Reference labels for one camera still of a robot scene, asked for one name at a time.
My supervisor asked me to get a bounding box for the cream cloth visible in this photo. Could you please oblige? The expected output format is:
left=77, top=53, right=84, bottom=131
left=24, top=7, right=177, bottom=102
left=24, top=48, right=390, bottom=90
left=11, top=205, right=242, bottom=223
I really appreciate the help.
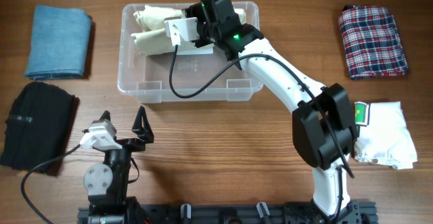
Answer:
left=130, top=4, right=248, bottom=57

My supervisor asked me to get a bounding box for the black cloth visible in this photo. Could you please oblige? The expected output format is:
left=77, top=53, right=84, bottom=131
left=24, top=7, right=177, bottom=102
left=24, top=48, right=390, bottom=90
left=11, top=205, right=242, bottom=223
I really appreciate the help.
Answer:
left=1, top=82, right=76, bottom=170

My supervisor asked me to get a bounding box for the red plaid cloth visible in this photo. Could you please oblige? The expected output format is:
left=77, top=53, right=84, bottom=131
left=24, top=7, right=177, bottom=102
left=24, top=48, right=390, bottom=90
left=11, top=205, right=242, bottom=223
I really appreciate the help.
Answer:
left=338, top=5, right=409, bottom=80

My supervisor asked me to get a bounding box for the white printed t-shirt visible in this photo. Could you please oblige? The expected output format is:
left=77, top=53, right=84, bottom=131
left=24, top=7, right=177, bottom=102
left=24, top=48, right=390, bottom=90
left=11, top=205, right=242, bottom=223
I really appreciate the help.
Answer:
left=354, top=102, right=417, bottom=170

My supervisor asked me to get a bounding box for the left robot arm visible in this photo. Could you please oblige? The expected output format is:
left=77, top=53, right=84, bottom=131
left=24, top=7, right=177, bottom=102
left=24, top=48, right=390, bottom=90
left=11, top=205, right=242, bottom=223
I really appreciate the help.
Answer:
left=77, top=106, right=154, bottom=224

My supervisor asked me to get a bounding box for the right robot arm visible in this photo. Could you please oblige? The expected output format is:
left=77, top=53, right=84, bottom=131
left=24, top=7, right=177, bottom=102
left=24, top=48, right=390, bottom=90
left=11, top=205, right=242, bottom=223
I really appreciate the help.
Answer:
left=183, top=0, right=358, bottom=223

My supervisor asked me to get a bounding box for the clear plastic storage container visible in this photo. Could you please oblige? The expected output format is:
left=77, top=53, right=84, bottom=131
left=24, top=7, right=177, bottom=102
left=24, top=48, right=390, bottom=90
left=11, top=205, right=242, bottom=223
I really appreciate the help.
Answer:
left=117, top=3, right=263, bottom=104

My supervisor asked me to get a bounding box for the folded blue denim cloth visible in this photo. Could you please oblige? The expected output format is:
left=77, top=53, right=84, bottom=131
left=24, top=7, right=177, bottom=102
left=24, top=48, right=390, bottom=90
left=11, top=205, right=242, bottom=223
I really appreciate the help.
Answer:
left=24, top=5, right=92, bottom=81

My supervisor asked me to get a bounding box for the left camera cable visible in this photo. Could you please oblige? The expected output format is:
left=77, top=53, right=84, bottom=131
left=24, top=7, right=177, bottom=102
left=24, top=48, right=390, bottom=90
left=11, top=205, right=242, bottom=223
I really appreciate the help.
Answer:
left=20, top=143, right=82, bottom=224

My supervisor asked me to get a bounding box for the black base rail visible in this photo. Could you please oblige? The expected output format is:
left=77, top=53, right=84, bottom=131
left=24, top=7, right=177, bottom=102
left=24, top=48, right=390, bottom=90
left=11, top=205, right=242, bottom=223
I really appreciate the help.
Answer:
left=76, top=202, right=378, bottom=224

